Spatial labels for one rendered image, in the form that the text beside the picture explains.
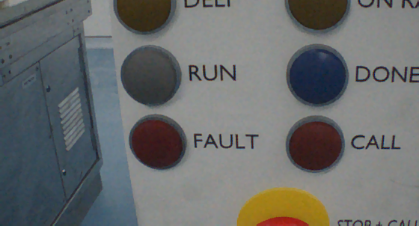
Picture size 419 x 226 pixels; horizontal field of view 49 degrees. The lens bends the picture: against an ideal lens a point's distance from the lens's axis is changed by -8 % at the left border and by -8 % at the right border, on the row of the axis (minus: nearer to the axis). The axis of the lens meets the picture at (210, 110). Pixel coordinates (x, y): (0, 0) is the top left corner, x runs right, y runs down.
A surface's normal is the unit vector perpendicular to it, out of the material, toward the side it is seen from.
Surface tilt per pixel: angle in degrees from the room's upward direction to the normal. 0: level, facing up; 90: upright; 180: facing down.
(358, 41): 90
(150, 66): 87
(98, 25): 90
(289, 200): 90
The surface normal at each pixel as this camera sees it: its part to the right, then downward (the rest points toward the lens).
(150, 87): -0.13, 0.44
